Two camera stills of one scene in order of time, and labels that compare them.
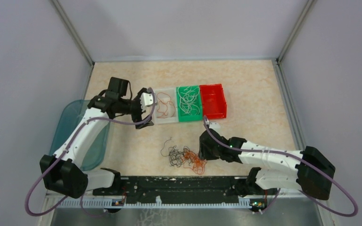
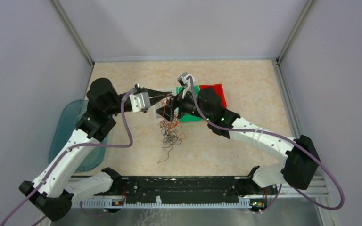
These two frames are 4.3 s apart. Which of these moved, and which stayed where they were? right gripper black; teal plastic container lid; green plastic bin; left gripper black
Moved: right gripper black; left gripper black
Stayed: green plastic bin; teal plastic container lid
